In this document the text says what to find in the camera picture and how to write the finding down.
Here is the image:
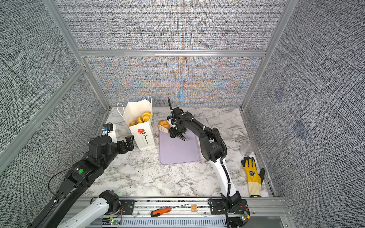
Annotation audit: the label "white floral paper bag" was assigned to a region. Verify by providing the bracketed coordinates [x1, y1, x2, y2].
[116, 96, 156, 150]

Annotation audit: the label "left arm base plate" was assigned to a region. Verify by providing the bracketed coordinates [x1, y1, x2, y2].
[117, 199, 136, 216]

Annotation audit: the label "white food tongs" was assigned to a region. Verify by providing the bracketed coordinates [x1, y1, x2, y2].
[158, 125, 188, 141]

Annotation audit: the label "small orange block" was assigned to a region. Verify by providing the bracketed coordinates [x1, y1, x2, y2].
[191, 205, 198, 212]

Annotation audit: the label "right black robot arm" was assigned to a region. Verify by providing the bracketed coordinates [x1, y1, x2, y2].
[167, 98, 241, 213]

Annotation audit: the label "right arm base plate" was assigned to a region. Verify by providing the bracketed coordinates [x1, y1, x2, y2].
[208, 198, 250, 215]

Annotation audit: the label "small striped bun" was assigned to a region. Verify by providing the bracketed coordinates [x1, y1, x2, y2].
[142, 112, 152, 122]

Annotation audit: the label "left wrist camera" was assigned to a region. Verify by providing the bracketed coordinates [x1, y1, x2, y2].
[101, 122, 117, 143]

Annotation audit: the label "striped round bun top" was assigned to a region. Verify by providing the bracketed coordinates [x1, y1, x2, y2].
[137, 117, 143, 124]

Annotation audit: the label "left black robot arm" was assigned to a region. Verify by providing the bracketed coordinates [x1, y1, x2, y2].
[29, 135, 134, 228]

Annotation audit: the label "orange handled screwdriver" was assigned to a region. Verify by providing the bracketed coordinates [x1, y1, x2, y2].
[150, 203, 189, 218]

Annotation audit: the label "aluminium front rail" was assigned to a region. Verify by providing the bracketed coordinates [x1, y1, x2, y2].
[48, 196, 296, 228]

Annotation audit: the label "yellow white object right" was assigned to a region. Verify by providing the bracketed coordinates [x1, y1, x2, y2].
[241, 156, 265, 198]

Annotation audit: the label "lilac plastic tray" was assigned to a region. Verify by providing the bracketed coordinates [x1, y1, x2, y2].
[159, 130, 201, 165]

